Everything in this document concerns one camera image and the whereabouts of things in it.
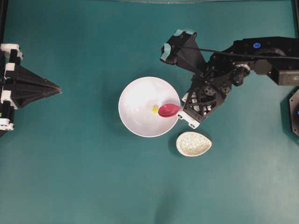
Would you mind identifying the speckled ceramic spoon rest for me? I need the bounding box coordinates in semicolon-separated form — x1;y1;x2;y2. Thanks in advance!
176;132;212;157

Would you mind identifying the green table mat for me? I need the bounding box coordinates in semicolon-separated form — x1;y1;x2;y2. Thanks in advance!
0;0;299;224

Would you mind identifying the white round bowl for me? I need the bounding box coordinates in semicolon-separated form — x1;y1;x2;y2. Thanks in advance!
118;77;180;138

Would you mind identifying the red plastic soup spoon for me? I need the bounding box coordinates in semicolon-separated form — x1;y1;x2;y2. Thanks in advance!
158;103;183;118

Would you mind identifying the yellow hexagonal prism block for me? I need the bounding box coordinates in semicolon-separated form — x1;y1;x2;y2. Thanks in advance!
152;105;159;113

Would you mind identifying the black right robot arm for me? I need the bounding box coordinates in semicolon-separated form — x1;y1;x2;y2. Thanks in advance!
175;37;299;129

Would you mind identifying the black right frame rail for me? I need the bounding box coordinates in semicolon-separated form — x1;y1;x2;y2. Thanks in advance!
291;0;299;39

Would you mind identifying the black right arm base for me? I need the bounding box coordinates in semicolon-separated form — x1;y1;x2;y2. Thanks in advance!
288;89;299;137

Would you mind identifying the black left frame rail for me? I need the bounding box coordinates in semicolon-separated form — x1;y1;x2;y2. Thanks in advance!
0;0;8;43

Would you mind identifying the black frame rail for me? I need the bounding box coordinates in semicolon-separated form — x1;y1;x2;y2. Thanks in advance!
291;0;299;39
0;0;8;43

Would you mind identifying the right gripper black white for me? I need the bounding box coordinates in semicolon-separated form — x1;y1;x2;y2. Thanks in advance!
177;54;235;129

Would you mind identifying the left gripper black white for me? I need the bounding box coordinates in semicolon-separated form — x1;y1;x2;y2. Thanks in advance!
0;44;62;136

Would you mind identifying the black camera cable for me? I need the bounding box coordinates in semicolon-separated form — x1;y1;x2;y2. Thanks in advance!
172;45;299;59

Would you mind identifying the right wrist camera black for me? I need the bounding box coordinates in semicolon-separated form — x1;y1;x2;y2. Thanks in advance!
160;29;207;74

